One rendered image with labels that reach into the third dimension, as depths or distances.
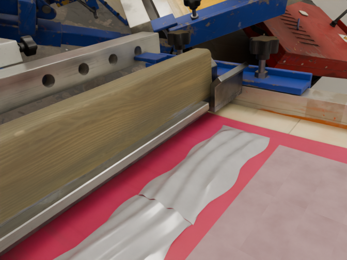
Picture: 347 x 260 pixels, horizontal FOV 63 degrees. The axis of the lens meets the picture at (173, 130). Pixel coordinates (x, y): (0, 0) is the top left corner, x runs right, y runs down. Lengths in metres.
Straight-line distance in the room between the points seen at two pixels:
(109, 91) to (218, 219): 0.16
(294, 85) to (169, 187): 0.25
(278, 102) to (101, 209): 0.30
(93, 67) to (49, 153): 0.32
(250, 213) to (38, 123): 0.20
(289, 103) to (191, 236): 0.27
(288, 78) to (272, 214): 0.25
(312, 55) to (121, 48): 0.78
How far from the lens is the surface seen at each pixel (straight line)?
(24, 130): 0.24
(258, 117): 0.45
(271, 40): 0.46
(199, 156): 0.35
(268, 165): 0.35
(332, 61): 1.29
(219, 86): 0.40
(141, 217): 0.27
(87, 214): 0.30
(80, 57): 0.53
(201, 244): 0.26
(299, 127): 0.43
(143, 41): 0.63
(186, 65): 0.36
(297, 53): 1.12
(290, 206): 0.30
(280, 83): 0.45
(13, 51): 0.53
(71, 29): 1.02
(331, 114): 0.44
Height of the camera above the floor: 1.50
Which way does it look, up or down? 45 degrees down
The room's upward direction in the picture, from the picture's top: 31 degrees clockwise
